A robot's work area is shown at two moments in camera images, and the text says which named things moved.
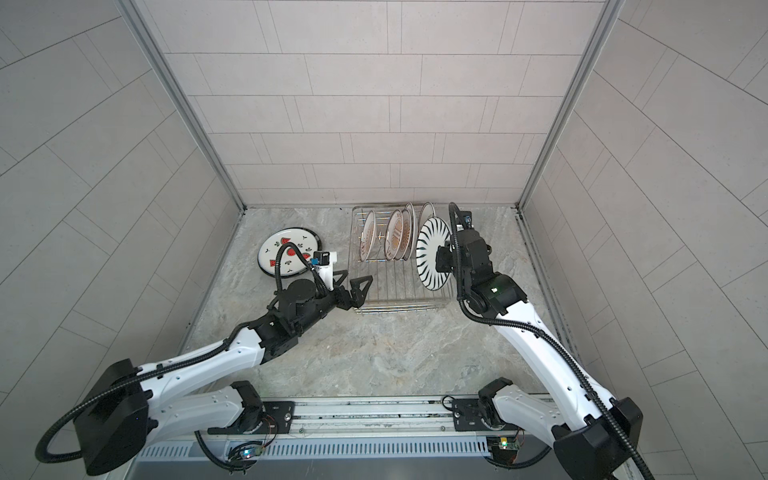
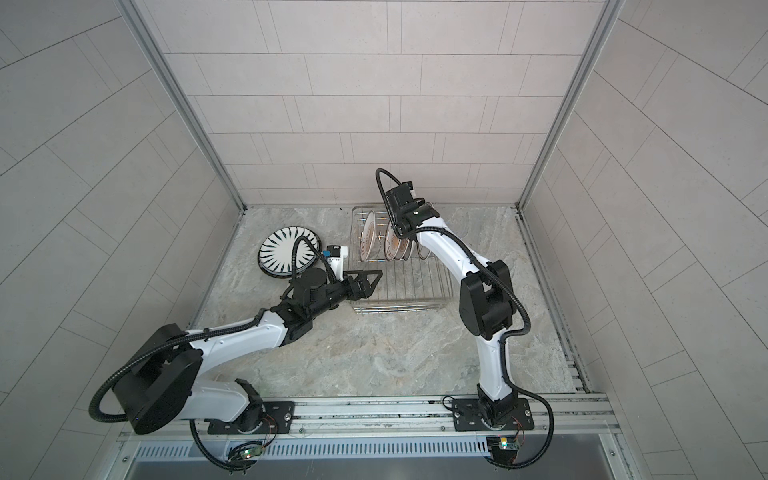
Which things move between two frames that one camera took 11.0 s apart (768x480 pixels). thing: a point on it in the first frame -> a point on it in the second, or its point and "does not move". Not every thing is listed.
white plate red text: [367, 236] does not move
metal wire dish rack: [382, 244] does not move
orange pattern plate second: [394, 235] does not move
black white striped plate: [433, 233] -> [275, 255]
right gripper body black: [443, 259] -> [399, 222]
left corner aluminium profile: [171, 82] does not move
